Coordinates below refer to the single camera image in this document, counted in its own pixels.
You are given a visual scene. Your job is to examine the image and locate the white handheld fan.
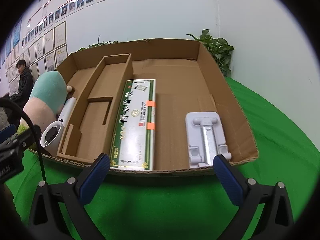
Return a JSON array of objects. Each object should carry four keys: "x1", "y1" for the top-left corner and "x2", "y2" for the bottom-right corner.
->
[{"x1": 40, "y1": 97, "x2": 76, "y2": 156}]

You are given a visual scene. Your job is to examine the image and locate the narrow cardboard tray box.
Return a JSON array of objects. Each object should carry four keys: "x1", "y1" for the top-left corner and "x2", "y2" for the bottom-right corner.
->
[{"x1": 57, "y1": 54, "x2": 133, "y2": 164}]

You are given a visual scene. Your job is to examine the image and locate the white folding phone stand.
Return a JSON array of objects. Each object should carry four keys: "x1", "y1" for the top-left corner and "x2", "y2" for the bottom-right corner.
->
[{"x1": 185, "y1": 112, "x2": 232, "y2": 168}]

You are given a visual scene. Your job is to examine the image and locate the green white medicine box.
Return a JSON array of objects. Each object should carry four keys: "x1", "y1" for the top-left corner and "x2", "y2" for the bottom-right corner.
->
[{"x1": 110, "y1": 79, "x2": 156, "y2": 171}]

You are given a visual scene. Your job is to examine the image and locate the seated man in black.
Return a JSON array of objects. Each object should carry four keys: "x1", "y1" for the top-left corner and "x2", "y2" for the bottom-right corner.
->
[{"x1": 11, "y1": 60, "x2": 33, "y2": 108}]

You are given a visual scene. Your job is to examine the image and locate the pastel plush toy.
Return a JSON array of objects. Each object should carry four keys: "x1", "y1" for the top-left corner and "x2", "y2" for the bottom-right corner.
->
[{"x1": 23, "y1": 70, "x2": 74, "y2": 132}]

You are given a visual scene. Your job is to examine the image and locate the left potted plant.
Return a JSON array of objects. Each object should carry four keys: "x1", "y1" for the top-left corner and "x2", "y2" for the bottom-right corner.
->
[{"x1": 78, "y1": 37, "x2": 118, "y2": 51}]

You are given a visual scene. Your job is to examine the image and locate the potted plant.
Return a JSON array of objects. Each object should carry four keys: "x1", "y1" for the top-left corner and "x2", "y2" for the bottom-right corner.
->
[
  {"x1": 78, "y1": 37, "x2": 118, "y2": 51},
  {"x1": 187, "y1": 29, "x2": 234, "y2": 77}
]

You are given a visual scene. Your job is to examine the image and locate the large flat cardboard box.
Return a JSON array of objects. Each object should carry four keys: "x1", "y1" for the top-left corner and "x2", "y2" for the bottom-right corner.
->
[{"x1": 44, "y1": 39, "x2": 259, "y2": 177}]

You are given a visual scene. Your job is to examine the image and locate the right potted plant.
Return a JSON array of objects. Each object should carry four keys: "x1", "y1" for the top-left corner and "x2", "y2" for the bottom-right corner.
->
[{"x1": 187, "y1": 29, "x2": 234, "y2": 77}]

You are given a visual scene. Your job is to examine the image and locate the staff photo row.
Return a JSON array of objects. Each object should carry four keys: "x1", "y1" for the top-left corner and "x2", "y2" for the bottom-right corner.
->
[{"x1": 19, "y1": 0, "x2": 106, "y2": 49}]

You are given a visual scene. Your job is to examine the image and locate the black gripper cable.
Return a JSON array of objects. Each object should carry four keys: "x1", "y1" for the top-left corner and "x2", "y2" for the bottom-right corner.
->
[{"x1": 0, "y1": 97, "x2": 47, "y2": 182}]

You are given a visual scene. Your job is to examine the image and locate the framed certificates on wall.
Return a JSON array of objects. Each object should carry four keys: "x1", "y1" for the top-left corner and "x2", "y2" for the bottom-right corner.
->
[{"x1": 4, "y1": 21, "x2": 68, "y2": 85}]

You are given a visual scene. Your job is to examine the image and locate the blue wall poster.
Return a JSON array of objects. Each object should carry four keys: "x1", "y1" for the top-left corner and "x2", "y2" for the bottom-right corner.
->
[{"x1": 1, "y1": 18, "x2": 22, "y2": 66}]

